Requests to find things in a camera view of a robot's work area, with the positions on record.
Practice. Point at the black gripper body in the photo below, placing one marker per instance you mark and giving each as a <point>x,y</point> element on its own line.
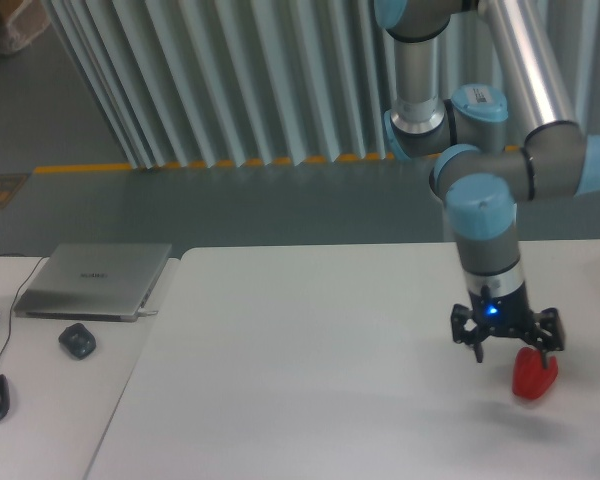
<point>507,316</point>

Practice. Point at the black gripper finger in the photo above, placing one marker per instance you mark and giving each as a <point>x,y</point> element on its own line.
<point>544,331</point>
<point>466,330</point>

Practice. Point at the red pepper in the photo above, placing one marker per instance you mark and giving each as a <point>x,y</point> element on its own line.
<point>531,378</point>

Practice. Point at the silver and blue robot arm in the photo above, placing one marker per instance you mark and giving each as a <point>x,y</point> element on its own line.
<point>495,149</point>

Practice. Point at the silver closed laptop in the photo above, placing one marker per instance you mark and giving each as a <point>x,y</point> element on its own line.
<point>95,281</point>

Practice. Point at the white folding screen partition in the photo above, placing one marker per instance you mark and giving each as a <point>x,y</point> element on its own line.
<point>208,82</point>

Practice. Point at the black earbuds case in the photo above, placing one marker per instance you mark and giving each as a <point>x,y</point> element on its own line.
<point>77,341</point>

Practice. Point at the wrapped cardboard boxes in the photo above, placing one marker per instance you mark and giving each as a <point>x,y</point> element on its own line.
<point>21,22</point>

